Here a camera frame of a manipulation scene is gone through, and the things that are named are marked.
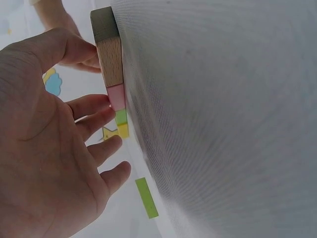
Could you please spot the yellow block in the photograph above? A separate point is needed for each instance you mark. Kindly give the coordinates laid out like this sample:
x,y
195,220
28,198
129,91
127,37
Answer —
x,y
123,131

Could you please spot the person's right fingers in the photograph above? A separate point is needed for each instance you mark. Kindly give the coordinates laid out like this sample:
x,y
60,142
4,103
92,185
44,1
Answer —
x,y
91,66

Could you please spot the long green rectangular block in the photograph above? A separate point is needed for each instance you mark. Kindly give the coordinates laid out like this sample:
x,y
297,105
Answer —
x,y
146,198

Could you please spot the person's left hand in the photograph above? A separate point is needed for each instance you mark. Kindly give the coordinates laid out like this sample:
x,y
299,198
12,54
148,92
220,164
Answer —
x,y
37,138

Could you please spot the person's right hand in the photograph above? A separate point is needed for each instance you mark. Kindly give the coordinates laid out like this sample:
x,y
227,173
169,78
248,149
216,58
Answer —
x,y
70,27

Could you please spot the light green block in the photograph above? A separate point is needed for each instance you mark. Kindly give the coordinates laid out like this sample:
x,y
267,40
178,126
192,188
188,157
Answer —
x,y
121,116

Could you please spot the pink block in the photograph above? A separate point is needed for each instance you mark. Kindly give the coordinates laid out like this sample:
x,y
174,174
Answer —
x,y
117,98

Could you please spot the person's left thumb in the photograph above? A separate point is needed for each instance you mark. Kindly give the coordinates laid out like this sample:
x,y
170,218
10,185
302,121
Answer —
x,y
55,47

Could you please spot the natural wood block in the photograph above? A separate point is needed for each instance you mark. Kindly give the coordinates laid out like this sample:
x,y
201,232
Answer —
x,y
111,63

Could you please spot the person's right forearm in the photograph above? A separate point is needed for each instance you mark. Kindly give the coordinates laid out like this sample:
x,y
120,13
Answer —
x,y
49,11

